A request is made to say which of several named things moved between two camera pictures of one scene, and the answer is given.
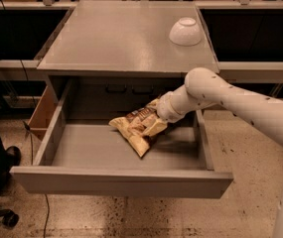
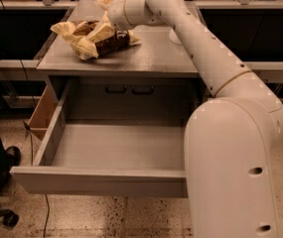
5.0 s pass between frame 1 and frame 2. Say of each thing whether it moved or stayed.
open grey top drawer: stayed
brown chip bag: moved
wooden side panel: stayed
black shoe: stayed
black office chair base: stayed
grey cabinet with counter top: stayed
